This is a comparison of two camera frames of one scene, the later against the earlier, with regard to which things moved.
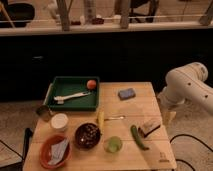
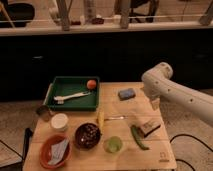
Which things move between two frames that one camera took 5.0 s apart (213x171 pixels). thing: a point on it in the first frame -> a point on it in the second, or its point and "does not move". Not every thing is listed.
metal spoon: [108, 119] does not move
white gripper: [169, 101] -> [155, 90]
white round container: [59, 120] does not move
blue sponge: [127, 94] does not move
